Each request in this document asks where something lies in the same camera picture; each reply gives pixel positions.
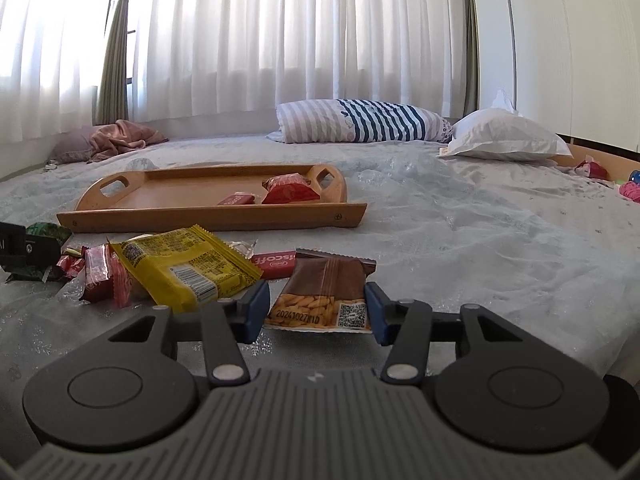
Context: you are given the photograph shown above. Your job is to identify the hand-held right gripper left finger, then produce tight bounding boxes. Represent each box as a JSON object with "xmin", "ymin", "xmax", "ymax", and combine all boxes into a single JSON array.
[{"xmin": 97, "ymin": 280, "xmax": 271, "ymax": 388}]

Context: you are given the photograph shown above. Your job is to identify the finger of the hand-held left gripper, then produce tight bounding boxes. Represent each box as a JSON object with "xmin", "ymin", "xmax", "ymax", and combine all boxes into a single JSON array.
[{"xmin": 24, "ymin": 237, "xmax": 60, "ymax": 267}]

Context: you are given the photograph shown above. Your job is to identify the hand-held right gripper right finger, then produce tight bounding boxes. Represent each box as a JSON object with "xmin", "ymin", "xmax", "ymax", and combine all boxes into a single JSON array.
[{"xmin": 364, "ymin": 281, "xmax": 538, "ymax": 388}]

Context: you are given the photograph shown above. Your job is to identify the green snack packet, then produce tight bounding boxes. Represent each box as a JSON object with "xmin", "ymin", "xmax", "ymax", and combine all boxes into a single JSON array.
[{"xmin": 6, "ymin": 222, "xmax": 74, "ymax": 282}]

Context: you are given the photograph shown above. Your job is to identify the long red wafer packet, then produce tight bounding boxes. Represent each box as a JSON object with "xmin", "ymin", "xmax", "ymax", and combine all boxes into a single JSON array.
[{"xmin": 82, "ymin": 242, "xmax": 115, "ymax": 305}]

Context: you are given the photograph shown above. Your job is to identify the brown snack packet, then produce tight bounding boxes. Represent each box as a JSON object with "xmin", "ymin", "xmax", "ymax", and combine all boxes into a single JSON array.
[{"xmin": 263, "ymin": 248, "xmax": 377, "ymax": 333}]

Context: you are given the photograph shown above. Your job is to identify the yellow snack packet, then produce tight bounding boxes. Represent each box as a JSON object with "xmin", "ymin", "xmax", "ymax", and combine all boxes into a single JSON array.
[{"xmin": 110, "ymin": 226, "xmax": 263, "ymax": 313}]

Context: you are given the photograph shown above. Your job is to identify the wooden serving tray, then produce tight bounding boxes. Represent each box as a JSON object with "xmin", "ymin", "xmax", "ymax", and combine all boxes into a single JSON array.
[{"xmin": 56, "ymin": 164, "xmax": 368, "ymax": 233}]

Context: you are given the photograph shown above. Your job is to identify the purple pillow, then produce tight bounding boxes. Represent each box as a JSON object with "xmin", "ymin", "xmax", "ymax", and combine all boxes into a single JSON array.
[{"xmin": 49, "ymin": 127, "xmax": 108, "ymax": 165}]

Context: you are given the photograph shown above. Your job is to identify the large red snack packet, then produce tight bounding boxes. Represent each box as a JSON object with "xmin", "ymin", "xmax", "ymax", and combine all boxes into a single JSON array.
[{"xmin": 261, "ymin": 173, "xmax": 321, "ymax": 205}]

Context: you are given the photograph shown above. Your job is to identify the pink blanket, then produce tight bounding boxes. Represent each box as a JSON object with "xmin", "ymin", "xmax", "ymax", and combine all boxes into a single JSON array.
[{"xmin": 89, "ymin": 120, "xmax": 169, "ymax": 162}]

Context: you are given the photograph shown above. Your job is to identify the blue striped pillow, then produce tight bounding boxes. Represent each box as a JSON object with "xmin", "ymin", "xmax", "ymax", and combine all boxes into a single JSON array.
[{"xmin": 266, "ymin": 99, "xmax": 453, "ymax": 144}]

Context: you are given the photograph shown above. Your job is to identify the green curtain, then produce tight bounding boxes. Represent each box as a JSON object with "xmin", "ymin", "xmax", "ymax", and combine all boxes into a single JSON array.
[{"xmin": 96, "ymin": 0, "xmax": 147, "ymax": 126}]

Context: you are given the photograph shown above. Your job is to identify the white sheer curtain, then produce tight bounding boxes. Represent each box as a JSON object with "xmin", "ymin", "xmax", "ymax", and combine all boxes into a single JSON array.
[
  {"xmin": 0, "ymin": 0, "xmax": 117, "ymax": 133},
  {"xmin": 131, "ymin": 0, "xmax": 480, "ymax": 123}
]

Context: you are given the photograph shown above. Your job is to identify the white pillow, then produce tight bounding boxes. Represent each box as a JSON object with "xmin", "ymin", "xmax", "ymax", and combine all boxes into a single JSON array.
[{"xmin": 439, "ymin": 91, "xmax": 573, "ymax": 162}]

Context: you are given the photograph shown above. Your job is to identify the red and white toy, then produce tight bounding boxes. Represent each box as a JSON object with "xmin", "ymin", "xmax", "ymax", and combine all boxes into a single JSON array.
[{"xmin": 574, "ymin": 157, "xmax": 609, "ymax": 179}]

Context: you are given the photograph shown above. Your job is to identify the pink toy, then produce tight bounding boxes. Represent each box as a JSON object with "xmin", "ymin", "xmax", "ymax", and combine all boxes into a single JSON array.
[{"xmin": 619, "ymin": 170, "xmax": 640, "ymax": 204}]

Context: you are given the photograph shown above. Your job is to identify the white wardrobe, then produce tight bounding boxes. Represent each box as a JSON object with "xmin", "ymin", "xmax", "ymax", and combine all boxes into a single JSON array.
[{"xmin": 467, "ymin": 0, "xmax": 640, "ymax": 153}]

